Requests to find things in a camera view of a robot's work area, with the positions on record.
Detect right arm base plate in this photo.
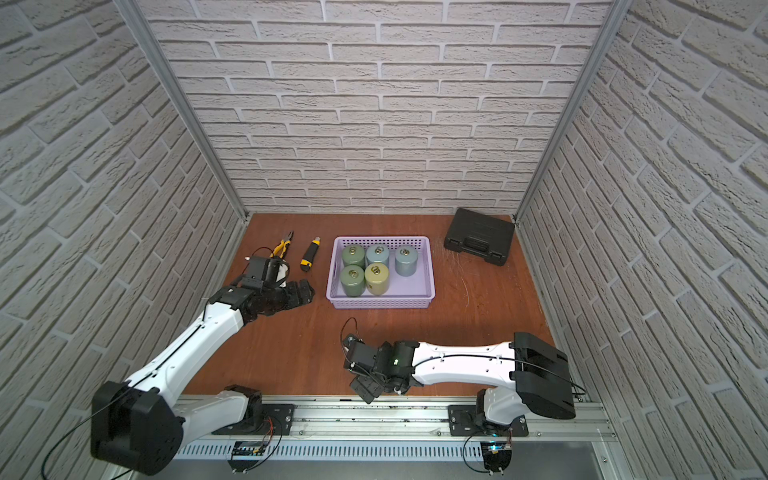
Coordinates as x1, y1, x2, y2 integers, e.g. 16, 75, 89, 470
447, 405, 529, 437

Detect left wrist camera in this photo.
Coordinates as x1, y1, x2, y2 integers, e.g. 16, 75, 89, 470
242, 256, 289, 290

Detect blue-grey canister back right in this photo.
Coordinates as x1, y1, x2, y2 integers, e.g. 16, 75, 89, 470
395, 245, 419, 277

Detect aluminium corner post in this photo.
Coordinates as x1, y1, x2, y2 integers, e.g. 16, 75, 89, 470
514, 0, 633, 226
115, 0, 248, 222

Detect right aluminium corner post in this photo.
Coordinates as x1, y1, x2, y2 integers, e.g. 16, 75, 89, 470
514, 0, 633, 226

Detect lavender plastic basket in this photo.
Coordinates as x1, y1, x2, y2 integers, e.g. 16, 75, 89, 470
326, 236, 436, 310

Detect left controller board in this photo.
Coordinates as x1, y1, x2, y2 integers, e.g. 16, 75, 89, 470
228, 441, 270, 473

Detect blue-grey canister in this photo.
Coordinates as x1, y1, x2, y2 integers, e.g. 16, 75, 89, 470
365, 243, 390, 267
395, 245, 419, 277

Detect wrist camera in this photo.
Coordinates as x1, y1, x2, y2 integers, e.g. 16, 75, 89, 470
342, 335, 377, 374
242, 256, 289, 290

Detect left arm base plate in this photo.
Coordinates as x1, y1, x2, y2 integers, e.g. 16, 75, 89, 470
212, 403, 296, 435

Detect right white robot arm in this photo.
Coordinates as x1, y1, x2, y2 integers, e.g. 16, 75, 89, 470
341, 332, 576, 426

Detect dark green canister back left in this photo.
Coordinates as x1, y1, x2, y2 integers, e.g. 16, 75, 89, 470
342, 244, 366, 269

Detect yellow black pliers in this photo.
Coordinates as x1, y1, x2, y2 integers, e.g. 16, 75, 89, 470
271, 231, 294, 259

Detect left aluminium corner post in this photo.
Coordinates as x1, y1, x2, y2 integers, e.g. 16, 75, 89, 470
115, 0, 248, 222

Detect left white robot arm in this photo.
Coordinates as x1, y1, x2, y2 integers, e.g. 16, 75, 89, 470
90, 280, 315, 475

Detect controller board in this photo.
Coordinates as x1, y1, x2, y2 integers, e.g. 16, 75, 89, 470
228, 441, 270, 473
480, 442, 513, 474

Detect yellow-green canister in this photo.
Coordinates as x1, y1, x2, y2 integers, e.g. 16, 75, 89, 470
365, 263, 390, 296

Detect right controller board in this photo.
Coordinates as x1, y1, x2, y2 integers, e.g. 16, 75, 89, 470
480, 442, 513, 474

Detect blue-grey canister back middle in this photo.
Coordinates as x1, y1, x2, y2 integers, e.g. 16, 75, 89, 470
365, 243, 390, 267

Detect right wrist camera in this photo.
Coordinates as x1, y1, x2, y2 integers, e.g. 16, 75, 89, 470
342, 335, 377, 374

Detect black plastic tool case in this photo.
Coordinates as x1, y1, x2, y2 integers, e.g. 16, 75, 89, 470
444, 208, 515, 266

